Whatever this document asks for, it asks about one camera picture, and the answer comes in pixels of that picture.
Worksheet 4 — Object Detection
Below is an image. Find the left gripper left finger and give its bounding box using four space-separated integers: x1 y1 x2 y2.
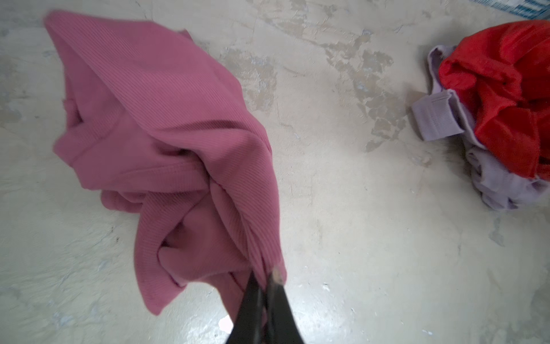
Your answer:
226 273 264 344

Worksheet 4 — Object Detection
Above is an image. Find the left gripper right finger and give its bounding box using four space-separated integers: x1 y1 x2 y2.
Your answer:
264 269 305 344

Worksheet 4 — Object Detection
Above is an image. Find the pink ribbed cloth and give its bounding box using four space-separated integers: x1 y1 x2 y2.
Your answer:
44 11 284 318

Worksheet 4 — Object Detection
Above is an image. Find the lavender cloth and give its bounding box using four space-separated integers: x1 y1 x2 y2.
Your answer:
412 45 549 211

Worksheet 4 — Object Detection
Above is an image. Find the red cloth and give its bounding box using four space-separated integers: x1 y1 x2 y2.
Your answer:
439 20 549 180

